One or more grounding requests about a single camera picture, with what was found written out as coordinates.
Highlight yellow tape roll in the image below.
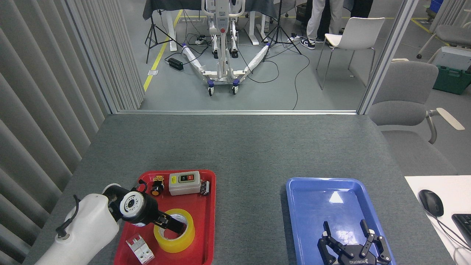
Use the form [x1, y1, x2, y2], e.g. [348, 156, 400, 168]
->
[153, 208, 195, 253]

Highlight long black floor cable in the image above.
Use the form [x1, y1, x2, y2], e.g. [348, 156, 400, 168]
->
[246, 44, 311, 110]

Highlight white wheeled stand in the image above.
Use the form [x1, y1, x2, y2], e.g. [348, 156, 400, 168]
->
[181, 0, 271, 97]

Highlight red plastic tray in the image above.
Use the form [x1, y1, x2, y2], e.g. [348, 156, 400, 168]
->
[113, 169, 217, 265]

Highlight mouse cable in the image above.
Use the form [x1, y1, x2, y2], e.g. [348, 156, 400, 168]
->
[427, 212, 471, 262]

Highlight table with dark cloth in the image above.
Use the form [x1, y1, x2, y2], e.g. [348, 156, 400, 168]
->
[143, 0, 306, 52]

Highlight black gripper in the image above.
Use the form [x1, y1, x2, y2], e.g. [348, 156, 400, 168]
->
[317, 220, 392, 265]
[138, 197, 186, 234]

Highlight white circuit breaker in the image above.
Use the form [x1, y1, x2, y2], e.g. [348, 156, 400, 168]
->
[126, 234, 154, 265]

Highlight blue plastic tray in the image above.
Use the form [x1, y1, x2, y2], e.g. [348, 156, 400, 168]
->
[286, 177, 397, 265]

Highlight grey chair on castors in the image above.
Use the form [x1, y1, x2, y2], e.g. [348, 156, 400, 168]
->
[417, 23, 471, 59]

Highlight white desk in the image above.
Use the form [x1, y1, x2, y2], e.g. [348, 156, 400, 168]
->
[405, 176, 471, 265]

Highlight silver floor rail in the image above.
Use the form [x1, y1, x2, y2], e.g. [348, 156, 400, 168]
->
[117, 109, 358, 115]

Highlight grey vertical blinds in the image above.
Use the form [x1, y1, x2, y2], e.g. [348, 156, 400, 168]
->
[0, 0, 146, 265]

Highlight black tripod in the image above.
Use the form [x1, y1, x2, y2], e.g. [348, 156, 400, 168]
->
[145, 9, 183, 64]
[262, 0, 302, 61]

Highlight black keyboard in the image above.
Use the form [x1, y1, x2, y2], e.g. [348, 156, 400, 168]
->
[451, 213, 471, 248]

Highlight grey office chair with armrest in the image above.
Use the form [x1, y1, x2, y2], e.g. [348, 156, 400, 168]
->
[368, 61, 466, 176]

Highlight grey box lid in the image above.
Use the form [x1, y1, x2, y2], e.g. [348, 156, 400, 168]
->
[429, 47, 471, 71]

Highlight green storage bin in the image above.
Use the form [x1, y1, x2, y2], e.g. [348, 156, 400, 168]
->
[432, 66, 471, 95]

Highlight grey push-button switch box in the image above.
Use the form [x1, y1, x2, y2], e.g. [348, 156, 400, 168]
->
[169, 171, 201, 196]

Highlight black computer mouse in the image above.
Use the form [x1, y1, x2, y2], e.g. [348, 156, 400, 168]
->
[418, 190, 444, 218]

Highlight black yellow push button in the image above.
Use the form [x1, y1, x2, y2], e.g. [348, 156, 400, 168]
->
[150, 176, 165, 197]

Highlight white plastic chair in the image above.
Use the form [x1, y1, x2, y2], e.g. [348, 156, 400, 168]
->
[316, 17, 386, 91]

